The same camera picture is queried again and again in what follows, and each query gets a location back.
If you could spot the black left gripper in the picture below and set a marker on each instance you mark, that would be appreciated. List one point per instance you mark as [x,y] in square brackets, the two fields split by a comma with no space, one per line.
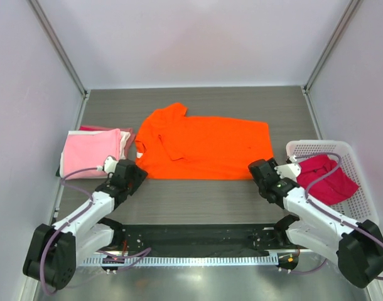
[139,175]

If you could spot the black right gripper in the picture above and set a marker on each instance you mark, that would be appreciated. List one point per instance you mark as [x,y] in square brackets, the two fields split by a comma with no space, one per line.
[274,163]

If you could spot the orange t shirt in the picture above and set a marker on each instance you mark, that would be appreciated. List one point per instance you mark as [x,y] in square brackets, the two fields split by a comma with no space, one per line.
[170,144]

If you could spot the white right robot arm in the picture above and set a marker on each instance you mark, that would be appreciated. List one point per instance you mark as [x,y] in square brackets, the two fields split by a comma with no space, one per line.
[356,248]

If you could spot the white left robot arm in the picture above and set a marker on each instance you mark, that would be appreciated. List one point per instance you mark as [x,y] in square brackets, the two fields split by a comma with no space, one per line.
[56,250]

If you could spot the white folded t shirt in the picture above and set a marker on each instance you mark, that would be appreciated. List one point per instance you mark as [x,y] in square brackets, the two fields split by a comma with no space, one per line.
[97,144]

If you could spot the dusty rose folded t shirt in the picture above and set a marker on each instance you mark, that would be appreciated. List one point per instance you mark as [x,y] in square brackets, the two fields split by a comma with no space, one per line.
[127,141]

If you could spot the magenta t shirt in basket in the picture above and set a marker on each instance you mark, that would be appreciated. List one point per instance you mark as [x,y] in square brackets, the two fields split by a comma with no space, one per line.
[334,189]

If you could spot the pink folded t shirt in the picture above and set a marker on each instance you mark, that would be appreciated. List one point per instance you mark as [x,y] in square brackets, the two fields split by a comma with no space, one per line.
[80,167]

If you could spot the white plastic basket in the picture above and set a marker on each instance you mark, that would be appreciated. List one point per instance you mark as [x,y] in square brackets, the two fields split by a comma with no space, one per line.
[360,206]

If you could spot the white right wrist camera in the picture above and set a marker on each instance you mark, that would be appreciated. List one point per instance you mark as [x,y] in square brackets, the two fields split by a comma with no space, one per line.
[290,170]

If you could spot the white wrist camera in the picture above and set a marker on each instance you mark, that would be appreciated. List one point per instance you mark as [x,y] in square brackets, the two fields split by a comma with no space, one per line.
[108,166]
[290,170]

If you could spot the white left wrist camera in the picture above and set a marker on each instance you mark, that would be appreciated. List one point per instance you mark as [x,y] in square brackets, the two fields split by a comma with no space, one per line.
[108,166]

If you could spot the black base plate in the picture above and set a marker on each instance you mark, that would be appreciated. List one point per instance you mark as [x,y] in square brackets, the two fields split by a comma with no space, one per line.
[204,241]

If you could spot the slotted cable duct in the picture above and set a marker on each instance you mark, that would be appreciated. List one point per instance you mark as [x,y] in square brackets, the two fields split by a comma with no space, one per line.
[100,260]

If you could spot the right aluminium frame post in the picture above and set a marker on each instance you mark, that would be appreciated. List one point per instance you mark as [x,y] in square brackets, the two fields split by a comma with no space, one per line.
[338,32]

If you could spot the aluminium frame post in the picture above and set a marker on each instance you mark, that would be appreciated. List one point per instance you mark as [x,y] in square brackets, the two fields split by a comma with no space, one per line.
[338,32]
[56,44]

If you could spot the left aluminium frame post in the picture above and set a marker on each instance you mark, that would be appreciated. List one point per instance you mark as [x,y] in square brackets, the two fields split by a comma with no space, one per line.
[56,44]

